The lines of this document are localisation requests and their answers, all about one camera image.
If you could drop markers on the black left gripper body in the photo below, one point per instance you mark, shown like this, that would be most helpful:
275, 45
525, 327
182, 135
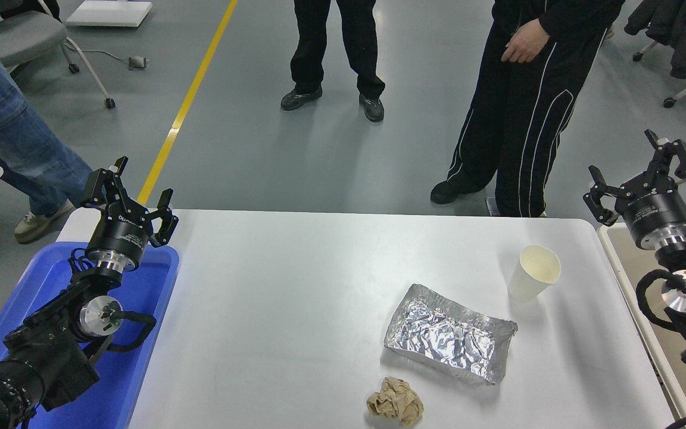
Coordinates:
119, 235

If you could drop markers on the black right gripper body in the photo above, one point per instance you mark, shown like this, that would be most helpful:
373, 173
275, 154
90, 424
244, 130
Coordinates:
658, 208

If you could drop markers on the white paper cup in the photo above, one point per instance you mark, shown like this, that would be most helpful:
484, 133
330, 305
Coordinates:
527, 283

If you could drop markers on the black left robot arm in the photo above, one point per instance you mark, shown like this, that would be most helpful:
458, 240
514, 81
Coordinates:
51, 351

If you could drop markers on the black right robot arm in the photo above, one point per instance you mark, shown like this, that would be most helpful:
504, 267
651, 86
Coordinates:
685, 262

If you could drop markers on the crumpled tan paper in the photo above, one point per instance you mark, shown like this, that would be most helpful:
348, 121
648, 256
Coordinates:
395, 402

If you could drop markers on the person's hand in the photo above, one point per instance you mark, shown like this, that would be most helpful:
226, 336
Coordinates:
527, 42

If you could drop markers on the large pale bin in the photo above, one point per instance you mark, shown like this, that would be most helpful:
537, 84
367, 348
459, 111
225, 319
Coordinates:
623, 262

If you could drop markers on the blue plastic tray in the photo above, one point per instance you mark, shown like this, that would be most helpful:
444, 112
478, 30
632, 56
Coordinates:
140, 333

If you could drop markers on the grey office chair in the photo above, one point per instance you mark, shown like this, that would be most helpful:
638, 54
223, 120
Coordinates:
21, 36

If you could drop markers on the white flat board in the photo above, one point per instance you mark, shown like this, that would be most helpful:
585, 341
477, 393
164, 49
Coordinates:
108, 13

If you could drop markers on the silver foil tray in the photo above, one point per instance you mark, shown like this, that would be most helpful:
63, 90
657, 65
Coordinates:
447, 333

